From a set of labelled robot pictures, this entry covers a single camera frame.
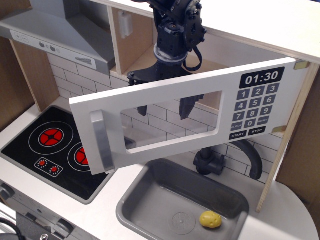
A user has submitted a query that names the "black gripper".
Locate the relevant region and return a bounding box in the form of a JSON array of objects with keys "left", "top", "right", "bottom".
[{"left": 127, "top": 46, "right": 204, "bottom": 120}]

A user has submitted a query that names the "white toy microwave door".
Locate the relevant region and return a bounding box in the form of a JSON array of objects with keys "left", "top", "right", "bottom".
[{"left": 69, "top": 57, "right": 304, "bottom": 173}]

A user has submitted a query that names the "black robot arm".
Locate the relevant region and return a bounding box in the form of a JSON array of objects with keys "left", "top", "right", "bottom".
[{"left": 127, "top": 0, "right": 207, "bottom": 86}]

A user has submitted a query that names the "dark grey toy faucet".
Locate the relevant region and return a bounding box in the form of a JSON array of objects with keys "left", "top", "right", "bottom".
[{"left": 193, "top": 139, "right": 263, "bottom": 180}]

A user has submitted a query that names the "grey toy sink basin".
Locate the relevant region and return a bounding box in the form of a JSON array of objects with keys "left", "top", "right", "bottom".
[{"left": 116, "top": 159, "right": 250, "bottom": 240}]

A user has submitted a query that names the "yellow toy potato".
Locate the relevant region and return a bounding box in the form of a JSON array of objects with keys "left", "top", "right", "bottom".
[{"left": 199, "top": 211, "right": 222, "bottom": 229}]

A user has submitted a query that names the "black toy stovetop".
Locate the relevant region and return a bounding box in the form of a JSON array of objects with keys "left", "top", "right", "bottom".
[{"left": 0, "top": 106, "right": 112, "bottom": 205}]

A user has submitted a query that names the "grey range hood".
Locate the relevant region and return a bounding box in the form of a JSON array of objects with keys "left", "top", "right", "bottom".
[{"left": 0, "top": 0, "right": 116, "bottom": 75}]

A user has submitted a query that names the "grey microwave door handle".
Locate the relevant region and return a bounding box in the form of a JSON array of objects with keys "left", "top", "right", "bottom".
[{"left": 90, "top": 110, "right": 116, "bottom": 175}]

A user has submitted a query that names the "white plastic bracket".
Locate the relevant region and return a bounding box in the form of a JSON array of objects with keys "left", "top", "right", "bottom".
[{"left": 118, "top": 10, "right": 133, "bottom": 39}]

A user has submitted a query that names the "wooden kitchen cabinet frame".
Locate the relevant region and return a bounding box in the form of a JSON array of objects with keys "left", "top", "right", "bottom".
[{"left": 84, "top": 0, "right": 320, "bottom": 214}]

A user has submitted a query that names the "black cable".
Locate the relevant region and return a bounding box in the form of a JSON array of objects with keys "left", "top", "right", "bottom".
[{"left": 0, "top": 217, "right": 26, "bottom": 240}]

